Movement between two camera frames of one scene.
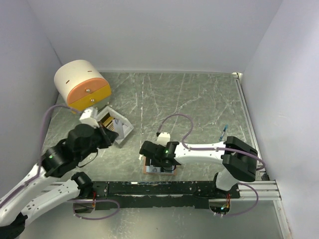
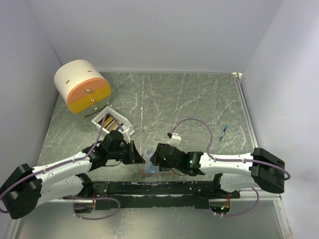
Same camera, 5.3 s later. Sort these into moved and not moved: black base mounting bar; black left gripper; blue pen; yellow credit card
Moved: black left gripper
Not moved: yellow credit card; blue pen; black base mounting bar
